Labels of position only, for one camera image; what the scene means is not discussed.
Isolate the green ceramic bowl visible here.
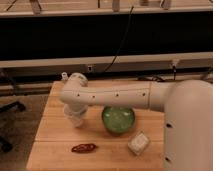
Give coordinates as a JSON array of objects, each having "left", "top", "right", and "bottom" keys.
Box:
[{"left": 102, "top": 106, "right": 135, "bottom": 134}]

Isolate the dried red chili pepper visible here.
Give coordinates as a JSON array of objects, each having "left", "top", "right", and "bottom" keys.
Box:
[{"left": 71, "top": 143, "right": 97, "bottom": 153}]

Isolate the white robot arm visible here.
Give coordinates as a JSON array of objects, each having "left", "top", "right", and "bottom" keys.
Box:
[{"left": 60, "top": 73, "right": 213, "bottom": 171}]

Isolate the white square sponge block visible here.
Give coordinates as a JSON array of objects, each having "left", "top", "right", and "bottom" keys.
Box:
[{"left": 128, "top": 132, "right": 150, "bottom": 155}]

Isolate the black hanging cable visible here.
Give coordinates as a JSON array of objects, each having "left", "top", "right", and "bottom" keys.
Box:
[{"left": 101, "top": 4, "right": 136, "bottom": 74}]

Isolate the small clear plastic bottle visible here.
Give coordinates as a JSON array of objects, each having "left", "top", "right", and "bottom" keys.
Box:
[{"left": 61, "top": 72, "right": 69, "bottom": 83}]

